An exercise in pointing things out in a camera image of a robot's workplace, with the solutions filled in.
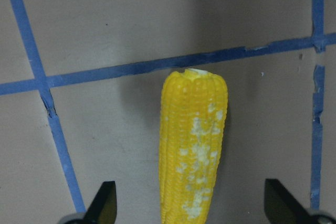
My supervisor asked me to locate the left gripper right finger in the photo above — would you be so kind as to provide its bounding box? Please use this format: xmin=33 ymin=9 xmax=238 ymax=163
xmin=264 ymin=179 xmax=318 ymax=224

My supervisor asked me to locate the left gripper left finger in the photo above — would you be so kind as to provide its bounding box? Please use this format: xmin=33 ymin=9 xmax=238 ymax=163
xmin=83 ymin=181 xmax=117 ymax=224

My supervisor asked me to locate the yellow corn cob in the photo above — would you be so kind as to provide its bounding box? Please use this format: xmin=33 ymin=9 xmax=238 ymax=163
xmin=159 ymin=68 xmax=228 ymax=223

